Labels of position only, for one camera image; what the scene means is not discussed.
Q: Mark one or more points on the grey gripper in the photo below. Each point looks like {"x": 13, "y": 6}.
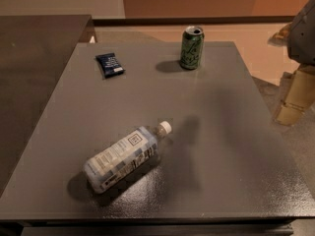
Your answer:
{"x": 303, "y": 36}

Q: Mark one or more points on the blue plastic water bottle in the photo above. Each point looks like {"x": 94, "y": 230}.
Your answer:
{"x": 108, "y": 167}

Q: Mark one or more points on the green soda can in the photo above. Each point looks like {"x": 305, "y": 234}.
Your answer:
{"x": 192, "y": 47}

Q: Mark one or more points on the dark blue snack packet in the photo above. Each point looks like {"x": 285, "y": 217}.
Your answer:
{"x": 109, "y": 65}

